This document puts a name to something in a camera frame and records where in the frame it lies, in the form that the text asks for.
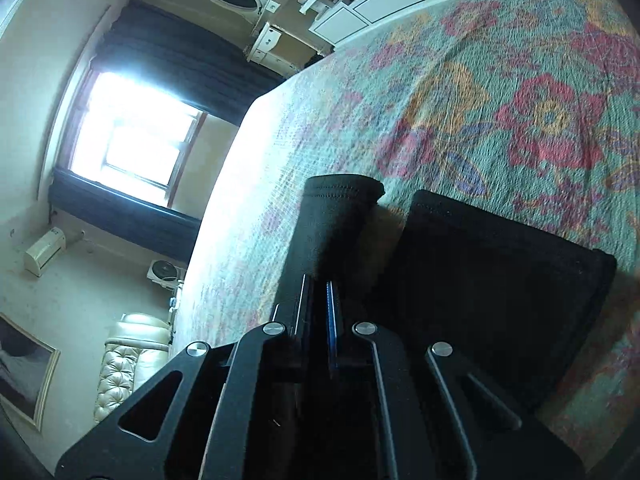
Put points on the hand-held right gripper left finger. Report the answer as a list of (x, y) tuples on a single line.
[(305, 312)]

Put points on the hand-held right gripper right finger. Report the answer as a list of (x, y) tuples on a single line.
[(331, 322)]

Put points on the black pants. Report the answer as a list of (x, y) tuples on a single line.
[(500, 285)]

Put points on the white fan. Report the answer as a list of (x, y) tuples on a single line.
[(165, 272)]

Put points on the cream tufted headboard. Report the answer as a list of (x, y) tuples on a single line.
[(130, 360)]

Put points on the floral bedspread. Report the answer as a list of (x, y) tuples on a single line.
[(450, 110)]

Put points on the window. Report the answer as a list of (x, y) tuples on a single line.
[(135, 130)]

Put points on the white air conditioner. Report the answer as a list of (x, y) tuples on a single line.
[(45, 251)]

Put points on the white dresser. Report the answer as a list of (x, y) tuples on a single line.
[(270, 42)]

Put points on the framed picture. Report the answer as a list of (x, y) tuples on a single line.
[(20, 365)]

